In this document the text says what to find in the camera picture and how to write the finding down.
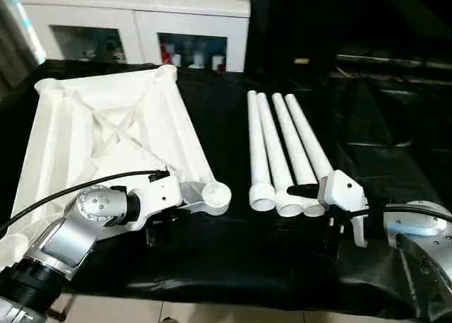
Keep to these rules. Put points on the white plastic table leg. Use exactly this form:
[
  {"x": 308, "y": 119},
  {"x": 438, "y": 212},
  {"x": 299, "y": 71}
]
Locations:
[
  {"x": 273, "y": 142},
  {"x": 311, "y": 142},
  {"x": 256, "y": 142},
  {"x": 296, "y": 142}
]

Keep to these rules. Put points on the white plastic table top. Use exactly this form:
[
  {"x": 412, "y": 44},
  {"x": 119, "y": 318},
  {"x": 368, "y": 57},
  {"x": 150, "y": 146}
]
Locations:
[{"x": 106, "y": 125}]

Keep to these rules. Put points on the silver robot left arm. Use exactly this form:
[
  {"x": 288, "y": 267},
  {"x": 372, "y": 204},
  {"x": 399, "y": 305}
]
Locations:
[{"x": 63, "y": 238}]

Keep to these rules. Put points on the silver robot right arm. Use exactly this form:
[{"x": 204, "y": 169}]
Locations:
[{"x": 416, "y": 231}]

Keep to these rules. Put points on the black work surface mat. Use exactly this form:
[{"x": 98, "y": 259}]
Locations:
[{"x": 219, "y": 125}]

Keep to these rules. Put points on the small yellow label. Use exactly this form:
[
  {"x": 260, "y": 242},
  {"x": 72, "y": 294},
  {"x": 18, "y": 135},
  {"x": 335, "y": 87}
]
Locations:
[{"x": 302, "y": 60}]

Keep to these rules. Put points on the small white jar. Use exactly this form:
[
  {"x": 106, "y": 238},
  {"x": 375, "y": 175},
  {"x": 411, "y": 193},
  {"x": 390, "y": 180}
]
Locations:
[
  {"x": 198, "y": 60},
  {"x": 217, "y": 62},
  {"x": 176, "y": 60}
]

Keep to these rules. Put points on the long dark metal rod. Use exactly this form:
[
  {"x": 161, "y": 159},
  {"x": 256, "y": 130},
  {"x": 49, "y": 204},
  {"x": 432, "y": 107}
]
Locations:
[{"x": 388, "y": 60}]

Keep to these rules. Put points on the red bottle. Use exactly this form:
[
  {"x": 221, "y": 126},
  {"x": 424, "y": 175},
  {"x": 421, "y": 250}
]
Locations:
[{"x": 165, "y": 54}]

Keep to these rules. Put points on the black backdrop cloth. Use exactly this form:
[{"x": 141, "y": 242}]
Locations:
[{"x": 353, "y": 19}]

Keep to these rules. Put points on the white glass-door cabinet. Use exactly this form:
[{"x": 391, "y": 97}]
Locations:
[{"x": 141, "y": 26}]

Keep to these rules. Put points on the grey curtain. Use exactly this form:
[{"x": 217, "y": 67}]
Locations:
[{"x": 14, "y": 61}]

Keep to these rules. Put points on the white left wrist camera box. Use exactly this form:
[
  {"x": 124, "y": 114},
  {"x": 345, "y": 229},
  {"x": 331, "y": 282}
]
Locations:
[{"x": 159, "y": 195}]

